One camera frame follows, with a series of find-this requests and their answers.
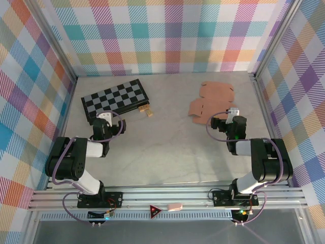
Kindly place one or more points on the aluminium corner post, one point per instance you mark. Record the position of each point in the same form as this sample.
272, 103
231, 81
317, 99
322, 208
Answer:
276, 35
53, 38

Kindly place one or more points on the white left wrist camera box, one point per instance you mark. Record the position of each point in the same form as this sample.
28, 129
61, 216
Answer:
105, 117

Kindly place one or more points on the pink oval eraser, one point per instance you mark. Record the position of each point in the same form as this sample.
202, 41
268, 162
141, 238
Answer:
174, 207

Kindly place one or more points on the pink paper box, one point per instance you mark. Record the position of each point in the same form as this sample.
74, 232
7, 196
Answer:
215, 97

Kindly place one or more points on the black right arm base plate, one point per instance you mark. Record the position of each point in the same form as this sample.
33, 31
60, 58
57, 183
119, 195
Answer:
221, 198

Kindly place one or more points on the wooden block with green print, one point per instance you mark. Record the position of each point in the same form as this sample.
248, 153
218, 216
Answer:
149, 113

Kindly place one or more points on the red black triangle button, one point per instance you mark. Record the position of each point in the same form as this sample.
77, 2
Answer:
155, 210

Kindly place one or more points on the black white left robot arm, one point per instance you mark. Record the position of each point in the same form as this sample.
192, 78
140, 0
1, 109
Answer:
66, 162

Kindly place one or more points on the black adapter board with connector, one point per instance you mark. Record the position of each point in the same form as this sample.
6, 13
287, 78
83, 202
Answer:
97, 215
241, 214

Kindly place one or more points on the black grey chess board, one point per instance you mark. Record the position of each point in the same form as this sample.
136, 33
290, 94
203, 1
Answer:
114, 97

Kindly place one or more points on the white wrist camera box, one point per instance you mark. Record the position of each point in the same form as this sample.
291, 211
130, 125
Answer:
232, 113
105, 117

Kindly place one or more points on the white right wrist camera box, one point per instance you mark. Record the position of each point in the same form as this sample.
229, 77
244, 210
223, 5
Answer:
232, 113

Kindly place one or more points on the aluminium front rail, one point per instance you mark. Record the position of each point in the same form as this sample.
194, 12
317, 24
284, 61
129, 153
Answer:
165, 197

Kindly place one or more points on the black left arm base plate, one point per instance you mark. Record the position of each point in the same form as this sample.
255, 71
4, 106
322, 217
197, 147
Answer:
114, 198

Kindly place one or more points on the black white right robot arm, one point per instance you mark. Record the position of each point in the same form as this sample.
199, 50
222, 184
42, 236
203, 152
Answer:
274, 165

